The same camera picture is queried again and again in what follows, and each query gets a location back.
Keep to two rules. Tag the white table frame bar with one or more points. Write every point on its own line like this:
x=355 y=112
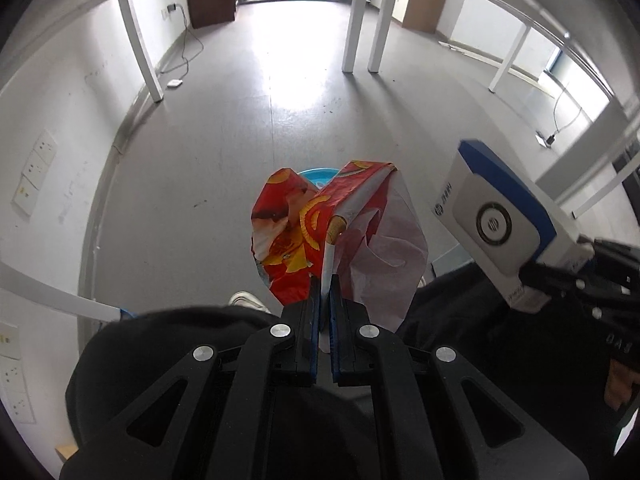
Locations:
x=50 y=292

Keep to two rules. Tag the white sneaker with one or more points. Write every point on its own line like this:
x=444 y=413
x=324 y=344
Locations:
x=247 y=302

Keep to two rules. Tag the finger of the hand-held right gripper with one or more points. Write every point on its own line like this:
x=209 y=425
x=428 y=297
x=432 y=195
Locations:
x=612 y=250
x=555 y=280

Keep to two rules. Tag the person's black pants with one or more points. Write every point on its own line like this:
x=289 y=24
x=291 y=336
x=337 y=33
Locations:
x=165 y=325

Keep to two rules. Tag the red snack packet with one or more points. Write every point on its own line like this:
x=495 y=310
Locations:
x=285 y=240

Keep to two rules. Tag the white wall socket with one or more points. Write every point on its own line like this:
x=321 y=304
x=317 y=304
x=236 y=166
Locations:
x=25 y=196
x=46 y=146
x=14 y=392
x=34 y=171
x=9 y=340

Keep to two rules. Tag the white and blue box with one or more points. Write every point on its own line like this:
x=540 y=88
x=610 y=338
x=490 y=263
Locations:
x=495 y=220

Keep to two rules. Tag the cardboard box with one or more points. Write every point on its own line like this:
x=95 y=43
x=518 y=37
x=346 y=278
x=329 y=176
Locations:
x=67 y=452

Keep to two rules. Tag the blue plastic basket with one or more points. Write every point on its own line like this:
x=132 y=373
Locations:
x=315 y=176

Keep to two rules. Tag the floor power strip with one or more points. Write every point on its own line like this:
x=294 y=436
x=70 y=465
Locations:
x=545 y=139

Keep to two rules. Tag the white table leg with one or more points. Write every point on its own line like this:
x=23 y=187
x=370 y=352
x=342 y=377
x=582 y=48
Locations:
x=142 y=45
x=379 y=20
x=355 y=20
x=509 y=60

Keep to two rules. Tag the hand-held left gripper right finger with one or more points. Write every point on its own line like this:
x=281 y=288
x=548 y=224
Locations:
x=336 y=332

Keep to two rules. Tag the white power adapter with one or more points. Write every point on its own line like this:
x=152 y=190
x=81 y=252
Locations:
x=174 y=83

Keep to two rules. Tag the person's right hand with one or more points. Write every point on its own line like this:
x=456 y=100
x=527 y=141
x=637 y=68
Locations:
x=620 y=385

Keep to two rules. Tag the light brown board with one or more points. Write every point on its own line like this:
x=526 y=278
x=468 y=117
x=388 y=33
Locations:
x=425 y=2

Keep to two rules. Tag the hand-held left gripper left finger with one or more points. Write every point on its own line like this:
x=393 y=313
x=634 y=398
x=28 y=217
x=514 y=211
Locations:
x=314 y=332

